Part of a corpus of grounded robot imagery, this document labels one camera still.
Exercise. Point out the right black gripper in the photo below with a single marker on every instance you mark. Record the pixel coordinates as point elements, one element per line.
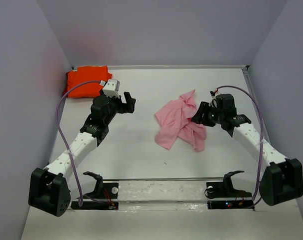
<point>203,108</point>

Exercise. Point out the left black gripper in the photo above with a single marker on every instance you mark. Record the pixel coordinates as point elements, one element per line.
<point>128,108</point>

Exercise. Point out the pink t-shirt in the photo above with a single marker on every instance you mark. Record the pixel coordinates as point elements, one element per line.
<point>175,121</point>

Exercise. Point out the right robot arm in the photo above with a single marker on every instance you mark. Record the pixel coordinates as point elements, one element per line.
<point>282,178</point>

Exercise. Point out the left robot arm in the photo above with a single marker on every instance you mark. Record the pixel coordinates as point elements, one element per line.
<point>48,188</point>

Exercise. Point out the folded orange t-shirt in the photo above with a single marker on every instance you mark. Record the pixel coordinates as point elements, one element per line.
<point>86,74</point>

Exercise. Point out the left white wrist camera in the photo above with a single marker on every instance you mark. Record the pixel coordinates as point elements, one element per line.
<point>111,88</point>

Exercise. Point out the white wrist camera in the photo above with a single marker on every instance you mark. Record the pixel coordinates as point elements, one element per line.
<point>111,88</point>
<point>214,93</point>

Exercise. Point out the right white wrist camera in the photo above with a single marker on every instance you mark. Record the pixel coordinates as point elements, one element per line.
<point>214,93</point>

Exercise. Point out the aluminium table edge rail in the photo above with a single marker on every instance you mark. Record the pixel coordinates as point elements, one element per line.
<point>164,67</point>

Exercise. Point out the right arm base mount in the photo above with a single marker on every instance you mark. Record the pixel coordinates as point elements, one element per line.
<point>222,195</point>

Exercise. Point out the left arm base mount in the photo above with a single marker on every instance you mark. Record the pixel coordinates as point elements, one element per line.
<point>99,194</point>

